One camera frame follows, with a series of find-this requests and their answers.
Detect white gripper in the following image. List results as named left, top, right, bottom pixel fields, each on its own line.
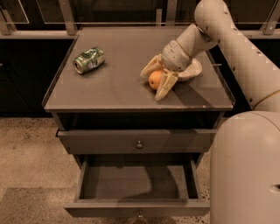
left=140, top=39, right=192, bottom=101

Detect orange fruit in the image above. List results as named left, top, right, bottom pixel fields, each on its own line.
left=148, top=70, right=163, bottom=90

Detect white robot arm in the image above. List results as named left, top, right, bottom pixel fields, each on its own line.
left=141, top=0, right=280, bottom=224

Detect grey top drawer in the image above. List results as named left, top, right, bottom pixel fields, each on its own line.
left=58, top=129, right=216, bottom=155

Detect grey drawer cabinet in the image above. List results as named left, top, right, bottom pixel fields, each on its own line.
left=42, top=25, right=236, bottom=224

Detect grey open middle drawer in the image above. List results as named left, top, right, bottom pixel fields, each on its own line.
left=65, top=153, right=210, bottom=218

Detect white bowl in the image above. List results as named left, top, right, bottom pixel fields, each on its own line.
left=178, top=59, right=202, bottom=81

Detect crushed green soda can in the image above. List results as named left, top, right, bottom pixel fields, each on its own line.
left=73, top=46, right=105, bottom=74

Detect metal railing frame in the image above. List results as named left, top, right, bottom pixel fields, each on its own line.
left=0, top=0, right=279, bottom=39

